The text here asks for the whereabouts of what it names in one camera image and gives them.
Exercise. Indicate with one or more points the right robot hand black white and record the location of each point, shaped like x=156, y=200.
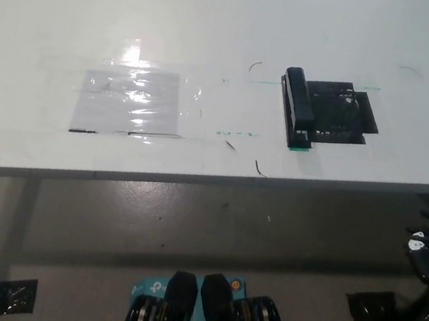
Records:
x=427, y=261

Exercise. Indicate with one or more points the clear plastic taped sheet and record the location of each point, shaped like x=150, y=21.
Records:
x=99, y=107

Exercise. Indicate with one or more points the black stapler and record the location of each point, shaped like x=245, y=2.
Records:
x=299, y=100

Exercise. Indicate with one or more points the black tape mark on desk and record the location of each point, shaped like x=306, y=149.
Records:
x=341, y=113

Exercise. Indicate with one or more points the black floor tape patch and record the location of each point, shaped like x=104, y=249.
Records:
x=370, y=307
x=10, y=296

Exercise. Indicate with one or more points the green tape strip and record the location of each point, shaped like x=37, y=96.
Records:
x=300, y=149

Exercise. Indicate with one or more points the clear plastic film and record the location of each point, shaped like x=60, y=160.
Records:
x=189, y=91

